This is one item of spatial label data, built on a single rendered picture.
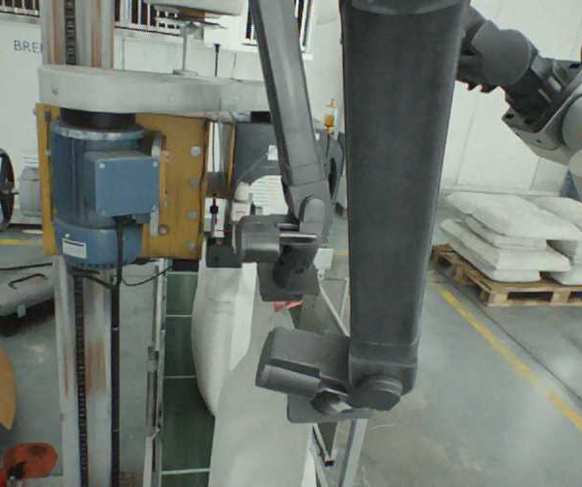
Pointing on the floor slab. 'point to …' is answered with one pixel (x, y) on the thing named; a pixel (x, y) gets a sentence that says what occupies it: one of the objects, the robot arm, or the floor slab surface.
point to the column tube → (90, 42)
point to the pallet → (556, 297)
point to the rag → (29, 461)
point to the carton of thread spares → (5, 383)
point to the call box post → (352, 452)
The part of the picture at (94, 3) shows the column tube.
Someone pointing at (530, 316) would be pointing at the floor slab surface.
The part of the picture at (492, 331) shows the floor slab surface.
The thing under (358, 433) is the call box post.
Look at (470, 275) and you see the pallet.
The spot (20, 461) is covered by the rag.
